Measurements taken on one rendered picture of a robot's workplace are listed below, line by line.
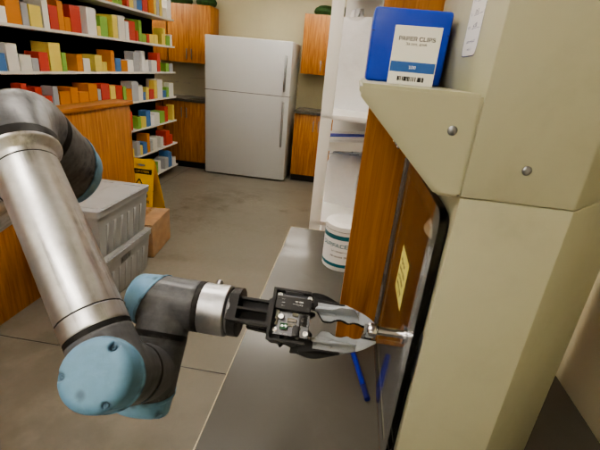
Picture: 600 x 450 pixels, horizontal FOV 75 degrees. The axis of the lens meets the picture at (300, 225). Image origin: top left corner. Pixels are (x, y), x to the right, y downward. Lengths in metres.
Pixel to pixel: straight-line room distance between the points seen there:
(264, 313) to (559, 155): 0.39
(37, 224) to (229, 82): 5.07
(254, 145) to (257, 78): 0.87
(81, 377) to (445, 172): 0.41
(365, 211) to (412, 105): 0.44
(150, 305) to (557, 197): 0.51
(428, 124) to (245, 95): 5.12
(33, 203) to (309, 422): 0.55
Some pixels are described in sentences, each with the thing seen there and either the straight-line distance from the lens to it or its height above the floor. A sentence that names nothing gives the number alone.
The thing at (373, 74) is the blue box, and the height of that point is 1.52.
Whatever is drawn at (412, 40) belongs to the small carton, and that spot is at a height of 1.56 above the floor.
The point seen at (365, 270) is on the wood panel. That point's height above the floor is 1.12.
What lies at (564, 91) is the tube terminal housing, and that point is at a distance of 0.44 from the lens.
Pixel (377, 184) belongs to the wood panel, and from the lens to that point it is 0.80.
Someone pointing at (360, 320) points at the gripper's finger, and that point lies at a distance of 0.60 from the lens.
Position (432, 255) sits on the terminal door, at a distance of 0.46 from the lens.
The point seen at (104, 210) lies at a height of 0.66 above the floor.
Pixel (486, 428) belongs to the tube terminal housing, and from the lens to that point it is 0.61.
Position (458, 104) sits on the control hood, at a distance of 0.41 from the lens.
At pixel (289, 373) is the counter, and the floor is 0.94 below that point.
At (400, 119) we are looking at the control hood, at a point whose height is 1.48.
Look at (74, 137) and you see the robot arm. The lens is 0.72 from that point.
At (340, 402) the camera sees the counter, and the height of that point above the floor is 0.94.
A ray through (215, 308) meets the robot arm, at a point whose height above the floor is 1.20.
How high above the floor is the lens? 1.52
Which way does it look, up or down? 22 degrees down
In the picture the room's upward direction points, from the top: 5 degrees clockwise
